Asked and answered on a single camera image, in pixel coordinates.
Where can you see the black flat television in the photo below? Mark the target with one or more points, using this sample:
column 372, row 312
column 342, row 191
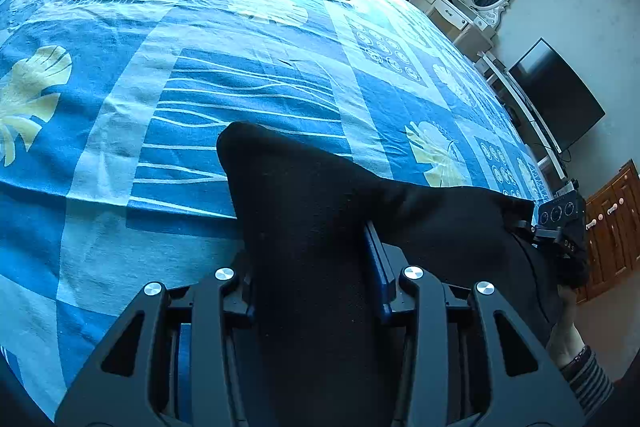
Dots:
column 555, row 97

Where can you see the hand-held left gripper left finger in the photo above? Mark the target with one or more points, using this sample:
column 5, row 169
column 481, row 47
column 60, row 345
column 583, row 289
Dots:
column 235, row 292

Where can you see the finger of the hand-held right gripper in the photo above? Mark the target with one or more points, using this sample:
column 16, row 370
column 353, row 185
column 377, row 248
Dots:
column 525, row 227

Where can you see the blue patterned bed sheet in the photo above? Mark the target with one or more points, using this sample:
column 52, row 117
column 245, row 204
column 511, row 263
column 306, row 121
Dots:
column 200, row 32

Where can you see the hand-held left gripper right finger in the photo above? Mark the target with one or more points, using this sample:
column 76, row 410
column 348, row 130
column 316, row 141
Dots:
column 380, row 277

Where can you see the person's right forearm striped sleeve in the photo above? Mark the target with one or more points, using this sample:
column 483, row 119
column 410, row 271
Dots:
column 590, row 382

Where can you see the black pants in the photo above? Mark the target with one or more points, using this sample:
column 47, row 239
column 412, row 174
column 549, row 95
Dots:
column 310, row 217

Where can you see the white television stand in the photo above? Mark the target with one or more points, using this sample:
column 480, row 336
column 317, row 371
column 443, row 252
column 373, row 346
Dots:
column 520, row 107

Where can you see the brown wooden cabinet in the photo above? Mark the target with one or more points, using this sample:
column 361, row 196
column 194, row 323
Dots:
column 610, row 227

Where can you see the person's right hand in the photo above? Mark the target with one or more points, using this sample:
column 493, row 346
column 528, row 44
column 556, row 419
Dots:
column 565, row 337

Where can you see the white vanity table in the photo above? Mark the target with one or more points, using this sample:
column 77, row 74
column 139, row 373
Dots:
column 450, row 14

